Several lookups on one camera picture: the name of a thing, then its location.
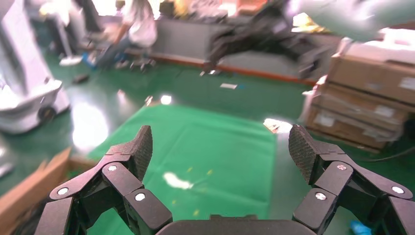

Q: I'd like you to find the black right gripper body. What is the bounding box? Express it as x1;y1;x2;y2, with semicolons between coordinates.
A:
224;6;312;59

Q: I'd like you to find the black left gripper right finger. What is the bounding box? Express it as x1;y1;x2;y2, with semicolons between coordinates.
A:
288;124;415;235

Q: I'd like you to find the open brown cardboard box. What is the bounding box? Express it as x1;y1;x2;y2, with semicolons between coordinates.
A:
0;146;98;229

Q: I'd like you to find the brown stacked cardboard carton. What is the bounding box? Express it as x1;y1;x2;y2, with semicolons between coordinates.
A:
309;82;413;132
327;53;415;106
300;105;404;153

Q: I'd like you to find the white wheeled robot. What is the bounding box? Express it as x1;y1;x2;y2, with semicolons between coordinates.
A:
0;0;71;135

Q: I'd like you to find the grey long workbench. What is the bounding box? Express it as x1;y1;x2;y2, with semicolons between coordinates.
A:
150;16;335;86

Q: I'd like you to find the seated person in white shirt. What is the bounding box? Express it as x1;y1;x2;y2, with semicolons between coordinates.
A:
95;0;159;71

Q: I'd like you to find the white foam box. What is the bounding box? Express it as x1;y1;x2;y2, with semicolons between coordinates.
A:
339;27;415;66

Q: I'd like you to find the blue bag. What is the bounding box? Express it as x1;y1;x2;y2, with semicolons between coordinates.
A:
81;51;98;71

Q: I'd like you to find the small blue object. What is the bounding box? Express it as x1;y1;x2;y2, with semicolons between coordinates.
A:
349;220;373;235

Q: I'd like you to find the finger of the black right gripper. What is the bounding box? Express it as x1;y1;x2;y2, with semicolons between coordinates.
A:
202;29;234;73

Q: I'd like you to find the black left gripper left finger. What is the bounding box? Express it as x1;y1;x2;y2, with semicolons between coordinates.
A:
34;125;173;235

